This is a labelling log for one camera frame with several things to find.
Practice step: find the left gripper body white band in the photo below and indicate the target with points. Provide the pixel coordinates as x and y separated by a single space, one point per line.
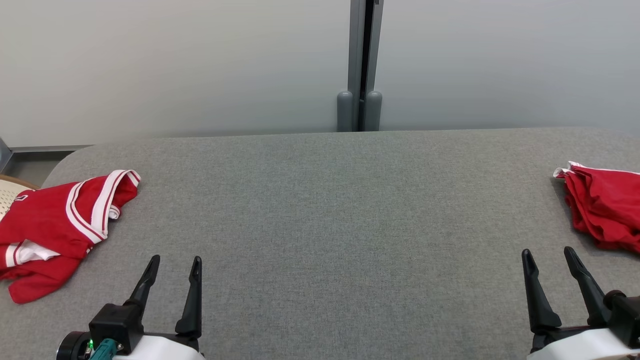
165 350

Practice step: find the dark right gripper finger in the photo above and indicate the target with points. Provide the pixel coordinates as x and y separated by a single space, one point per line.
539 305
590 295

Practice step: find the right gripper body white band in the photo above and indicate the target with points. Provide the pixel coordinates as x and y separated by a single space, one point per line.
580 347

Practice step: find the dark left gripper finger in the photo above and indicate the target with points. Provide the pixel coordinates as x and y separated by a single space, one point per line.
194 305
145 287

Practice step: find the red shorts with white stripe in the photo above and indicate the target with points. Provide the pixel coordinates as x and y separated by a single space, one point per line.
610 210

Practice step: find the red jersey with white trim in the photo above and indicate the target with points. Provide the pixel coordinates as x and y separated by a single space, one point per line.
45 220

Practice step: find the grey fabric sofa cushion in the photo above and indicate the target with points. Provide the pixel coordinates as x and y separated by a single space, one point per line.
325 225

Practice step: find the beige wicker chair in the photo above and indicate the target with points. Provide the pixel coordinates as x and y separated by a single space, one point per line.
12 192

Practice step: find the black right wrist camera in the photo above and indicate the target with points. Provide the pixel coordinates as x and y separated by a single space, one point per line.
625 317

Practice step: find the grey cylindrical post cap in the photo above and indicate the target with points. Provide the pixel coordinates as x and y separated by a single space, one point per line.
345 112
373 112

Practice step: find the grey partition post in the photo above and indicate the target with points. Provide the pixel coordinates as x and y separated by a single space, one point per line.
359 40

